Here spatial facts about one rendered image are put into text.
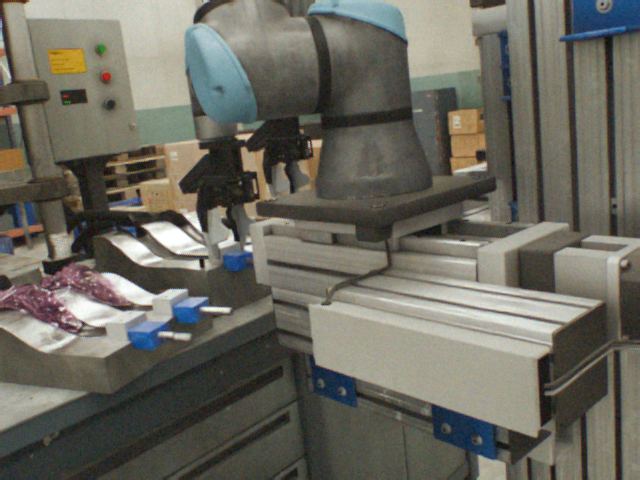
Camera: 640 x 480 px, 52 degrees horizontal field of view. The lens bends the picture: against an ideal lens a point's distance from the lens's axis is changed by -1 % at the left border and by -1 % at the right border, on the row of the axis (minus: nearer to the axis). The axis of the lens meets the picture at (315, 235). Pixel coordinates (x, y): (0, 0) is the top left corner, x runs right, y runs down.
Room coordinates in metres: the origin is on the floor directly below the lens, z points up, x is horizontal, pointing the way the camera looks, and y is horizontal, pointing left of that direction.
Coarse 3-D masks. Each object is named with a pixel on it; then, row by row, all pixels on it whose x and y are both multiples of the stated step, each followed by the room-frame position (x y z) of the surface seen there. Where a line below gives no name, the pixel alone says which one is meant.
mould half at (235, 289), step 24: (192, 216) 1.49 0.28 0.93; (96, 240) 1.36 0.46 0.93; (120, 240) 1.33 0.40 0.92; (168, 240) 1.37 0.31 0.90; (192, 240) 1.39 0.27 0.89; (96, 264) 1.37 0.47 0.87; (120, 264) 1.31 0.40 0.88; (144, 264) 1.26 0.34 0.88; (168, 264) 1.23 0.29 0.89; (192, 264) 1.18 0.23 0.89; (216, 264) 1.16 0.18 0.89; (144, 288) 1.26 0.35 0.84; (168, 288) 1.20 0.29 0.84; (192, 288) 1.15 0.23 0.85; (216, 288) 1.13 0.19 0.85; (240, 288) 1.17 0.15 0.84; (264, 288) 1.22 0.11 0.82
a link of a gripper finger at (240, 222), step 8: (232, 208) 1.19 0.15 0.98; (240, 208) 1.19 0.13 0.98; (232, 216) 1.19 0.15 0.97; (240, 216) 1.19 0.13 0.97; (232, 224) 1.20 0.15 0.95; (240, 224) 1.20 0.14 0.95; (248, 224) 1.19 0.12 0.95; (240, 232) 1.20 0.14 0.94; (248, 232) 1.19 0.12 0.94; (240, 240) 1.20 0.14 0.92
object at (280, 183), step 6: (276, 168) 1.45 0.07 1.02; (282, 168) 1.44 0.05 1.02; (276, 174) 1.45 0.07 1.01; (282, 174) 1.44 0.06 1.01; (276, 180) 1.44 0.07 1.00; (282, 180) 1.43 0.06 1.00; (288, 180) 1.42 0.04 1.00; (270, 186) 1.44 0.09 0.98; (276, 186) 1.44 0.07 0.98; (282, 186) 1.43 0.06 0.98; (288, 186) 1.42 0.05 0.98; (270, 192) 1.45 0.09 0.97; (276, 192) 1.44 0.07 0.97
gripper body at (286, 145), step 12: (276, 120) 1.46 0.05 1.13; (288, 120) 1.43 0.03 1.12; (276, 132) 1.46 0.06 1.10; (288, 132) 1.43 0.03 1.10; (300, 132) 1.46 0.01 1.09; (276, 144) 1.44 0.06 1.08; (288, 144) 1.43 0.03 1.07; (300, 144) 1.44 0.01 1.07; (276, 156) 1.45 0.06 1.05; (288, 156) 1.43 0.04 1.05; (300, 156) 1.44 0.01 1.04; (312, 156) 1.46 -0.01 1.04
